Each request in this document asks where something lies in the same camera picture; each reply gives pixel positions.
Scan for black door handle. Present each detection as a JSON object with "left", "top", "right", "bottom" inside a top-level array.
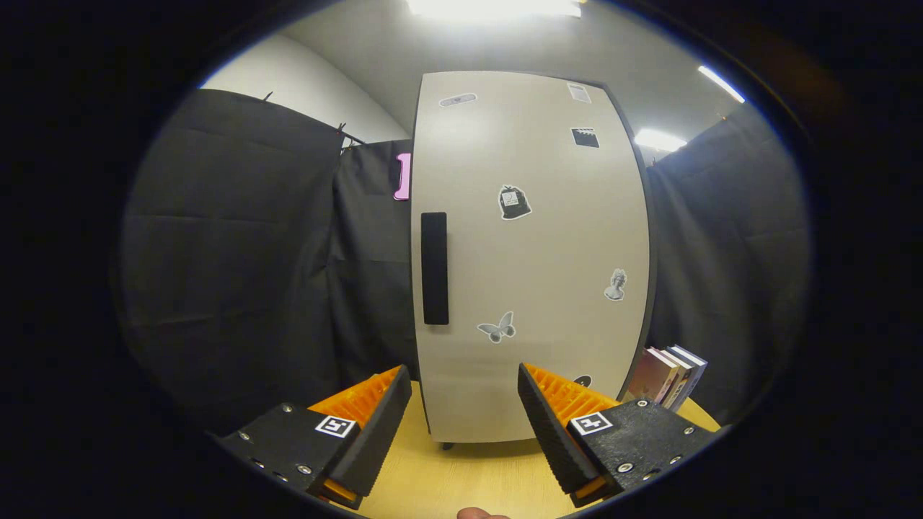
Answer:
[{"left": 421, "top": 212, "right": 450, "bottom": 326}]

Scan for white spine book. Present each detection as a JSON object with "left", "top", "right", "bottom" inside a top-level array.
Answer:
[{"left": 658, "top": 347, "right": 694, "bottom": 410}]

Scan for large bright ceiling light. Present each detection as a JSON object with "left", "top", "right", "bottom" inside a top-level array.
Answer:
[{"left": 407, "top": 0, "right": 581, "bottom": 20}]

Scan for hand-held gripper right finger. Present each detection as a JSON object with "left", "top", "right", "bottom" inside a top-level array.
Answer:
[{"left": 518, "top": 362, "right": 729, "bottom": 507}]

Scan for rectangular ceiling light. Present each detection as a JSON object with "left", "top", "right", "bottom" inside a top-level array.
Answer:
[
  {"left": 698, "top": 65, "right": 746, "bottom": 103},
  {"left": 635, "top": 128, "right": 687, "bottom": 152}
]

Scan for black backdrop cloth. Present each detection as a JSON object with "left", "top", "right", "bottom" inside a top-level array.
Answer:
[
  {"left": 645, "top": 105, "right": 812, "bottom": 426},
  {"left": 328, "top": 138, "right": 419, "bottom": 390},
  {"left": 119, "top": 88, "right": 343, "bottom": 433}
]

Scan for dark grey cabinet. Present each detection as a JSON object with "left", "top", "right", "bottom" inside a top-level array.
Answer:
[{"left": 410, "top": 70, "right": 658, "bottom": 451}]

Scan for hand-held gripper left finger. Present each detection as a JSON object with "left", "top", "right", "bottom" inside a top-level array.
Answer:
[{"left": 209, "top": 365, "right": 412, "bottom": 510}]

